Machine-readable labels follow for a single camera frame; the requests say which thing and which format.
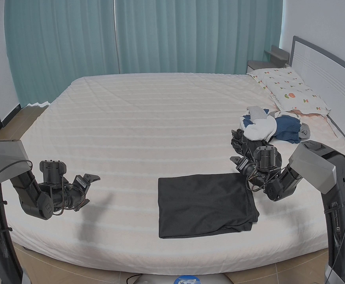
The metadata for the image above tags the black printed garment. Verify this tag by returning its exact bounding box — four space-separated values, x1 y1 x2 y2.
231 129 282 171

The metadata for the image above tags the pile of clothes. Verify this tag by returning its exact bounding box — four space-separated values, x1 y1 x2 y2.
239 106 311 144

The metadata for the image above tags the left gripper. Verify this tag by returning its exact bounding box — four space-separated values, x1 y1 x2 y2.
61 173 101 212

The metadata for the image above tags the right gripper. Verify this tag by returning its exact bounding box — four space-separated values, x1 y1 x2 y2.
230 156 260 180

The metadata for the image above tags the grey bedside table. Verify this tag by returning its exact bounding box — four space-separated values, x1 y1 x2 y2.
247 46 289 74

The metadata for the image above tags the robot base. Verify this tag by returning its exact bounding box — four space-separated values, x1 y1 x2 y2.
140 274 229 284

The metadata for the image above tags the blue-green curtain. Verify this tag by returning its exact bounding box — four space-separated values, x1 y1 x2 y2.
114 0 284 75
5 0 120 107

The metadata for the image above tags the bed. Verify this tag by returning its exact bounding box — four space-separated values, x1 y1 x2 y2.
2 35 345 274

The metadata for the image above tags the white printed pillow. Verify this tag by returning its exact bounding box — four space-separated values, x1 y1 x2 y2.
247 67 331 116

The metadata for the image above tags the black T-shirt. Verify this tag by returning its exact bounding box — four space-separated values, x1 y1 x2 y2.
158 173 259 239

